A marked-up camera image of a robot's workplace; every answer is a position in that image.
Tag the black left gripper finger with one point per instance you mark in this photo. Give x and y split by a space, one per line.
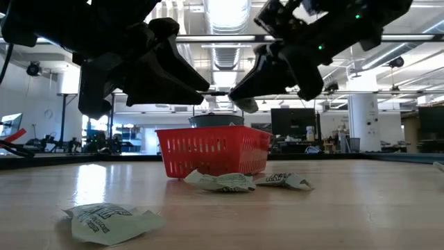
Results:
159 90
180 69

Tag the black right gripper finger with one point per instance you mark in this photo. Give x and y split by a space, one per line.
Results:
267 81
265 52

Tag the black background robot arm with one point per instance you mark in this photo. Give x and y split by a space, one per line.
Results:
100 142
45 142

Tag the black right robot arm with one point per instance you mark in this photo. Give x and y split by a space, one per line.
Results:
347 24

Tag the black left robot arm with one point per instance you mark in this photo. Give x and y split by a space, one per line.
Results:
52 24

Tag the dark grey round bin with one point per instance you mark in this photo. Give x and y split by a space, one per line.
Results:
216 121

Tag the grey mesh waste bin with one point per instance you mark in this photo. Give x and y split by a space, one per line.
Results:
354 145

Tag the black ceiling spotlight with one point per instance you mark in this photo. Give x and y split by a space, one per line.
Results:
396 62
33 68
332 87

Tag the large black monitor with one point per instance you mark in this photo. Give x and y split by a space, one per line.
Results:
293 123

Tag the white bottle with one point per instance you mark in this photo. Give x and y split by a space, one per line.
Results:
310 134

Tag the white round column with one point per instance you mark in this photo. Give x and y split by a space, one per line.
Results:
364 118

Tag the red slotted plastic basket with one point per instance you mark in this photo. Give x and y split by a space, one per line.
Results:
215 152

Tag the black table edge strip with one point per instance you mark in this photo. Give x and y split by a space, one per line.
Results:
69 160

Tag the monitor with bright screen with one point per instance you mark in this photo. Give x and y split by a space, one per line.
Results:
13 123

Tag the red flat bar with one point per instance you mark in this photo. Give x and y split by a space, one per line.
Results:
15 135

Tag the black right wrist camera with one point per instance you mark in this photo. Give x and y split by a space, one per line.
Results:
277 21

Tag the black metal frame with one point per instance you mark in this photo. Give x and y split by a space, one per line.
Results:
218 93

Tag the black overhead frame beam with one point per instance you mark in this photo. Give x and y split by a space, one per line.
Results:
222 38

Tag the silver ceiling air duct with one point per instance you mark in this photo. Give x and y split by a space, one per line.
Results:
227 14

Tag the tall black frame stand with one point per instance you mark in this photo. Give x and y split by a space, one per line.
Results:
64 121

